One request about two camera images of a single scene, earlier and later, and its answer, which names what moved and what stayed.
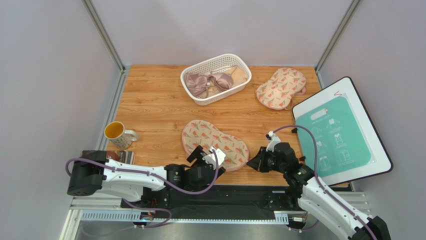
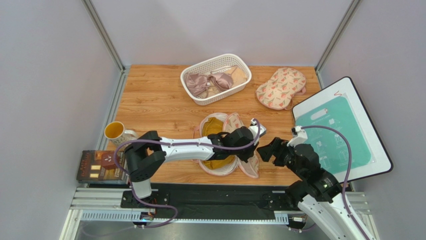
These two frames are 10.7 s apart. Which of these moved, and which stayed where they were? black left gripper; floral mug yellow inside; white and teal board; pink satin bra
Moved: black left gripper
Stayed: floral mug yellow inside; white and teal board; pink satin bra
